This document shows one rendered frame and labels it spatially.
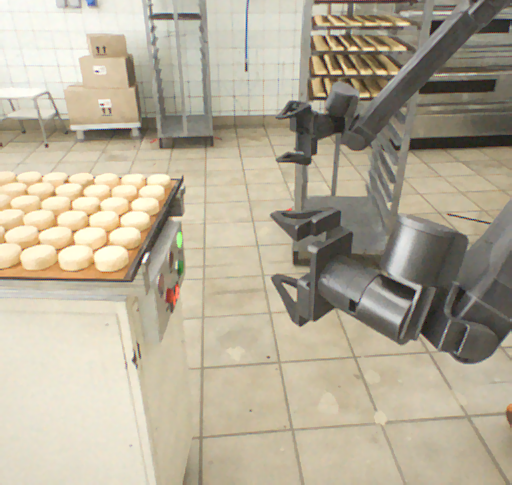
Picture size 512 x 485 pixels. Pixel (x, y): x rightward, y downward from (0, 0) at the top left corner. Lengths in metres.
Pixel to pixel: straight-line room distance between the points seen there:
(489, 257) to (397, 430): 1.23
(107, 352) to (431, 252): 0.59
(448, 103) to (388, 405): 3.00
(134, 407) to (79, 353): 0.16
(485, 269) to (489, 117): 3.99
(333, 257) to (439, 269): 0.11
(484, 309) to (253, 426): 1.22
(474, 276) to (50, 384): 0.75
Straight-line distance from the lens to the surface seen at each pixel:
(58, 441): 1.08
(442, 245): 0.46
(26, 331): 0.88
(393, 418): 1.71
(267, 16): 4.71
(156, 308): 0.83
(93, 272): 0.73
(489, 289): 0.50
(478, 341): 0.50
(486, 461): 1.71
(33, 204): 0.96
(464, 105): 4.23
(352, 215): 2.59
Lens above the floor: 1.29
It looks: 29 degrees down
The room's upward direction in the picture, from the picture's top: straight up
